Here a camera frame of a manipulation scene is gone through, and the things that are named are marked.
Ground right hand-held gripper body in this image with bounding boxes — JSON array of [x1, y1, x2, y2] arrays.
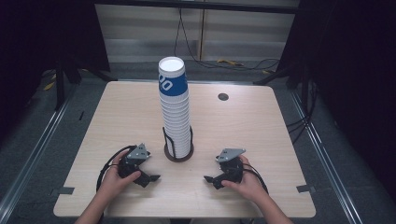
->
[[215, 147, 247, 184]]

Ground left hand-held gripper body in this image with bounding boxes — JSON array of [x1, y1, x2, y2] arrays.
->
[[117, 143, 152, 179]]

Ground black wire cup holder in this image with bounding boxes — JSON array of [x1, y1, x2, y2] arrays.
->
[[162, 125, 195, 163]]

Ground stack of white paper cups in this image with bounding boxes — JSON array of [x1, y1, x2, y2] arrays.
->
[[158, 56, 194, 159]]

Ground person's right hand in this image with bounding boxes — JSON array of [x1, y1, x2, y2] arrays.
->
[[220, 155, 269, 203]]

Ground person's left hand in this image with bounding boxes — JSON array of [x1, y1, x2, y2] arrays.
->
[[98, 150, 142, 200]]

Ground grey tape strip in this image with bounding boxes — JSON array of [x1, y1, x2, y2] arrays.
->
[[57, 186, 76, 196], [296, 184, 317, 194]]

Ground black metal stand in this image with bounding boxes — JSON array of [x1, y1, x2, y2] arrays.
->
[[252, 64, 314, 108], [53, 58, 119, 112]]

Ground long yellow floor tape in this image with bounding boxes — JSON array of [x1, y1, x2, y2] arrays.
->
[[217, 58, 246, 67]]

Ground black overhead beam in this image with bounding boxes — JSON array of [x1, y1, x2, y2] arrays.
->
[[92, 0, 302, 15]]

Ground black floor cables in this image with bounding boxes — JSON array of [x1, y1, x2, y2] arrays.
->
[[285, 81, 319, 145]]

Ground metal floor rail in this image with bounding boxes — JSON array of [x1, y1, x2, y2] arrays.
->
[[0, 88, 78, 217], [290, 91, 364, 224]]

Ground black wall cable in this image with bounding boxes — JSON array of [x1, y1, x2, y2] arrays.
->
[[173, 7, 281, 71]]

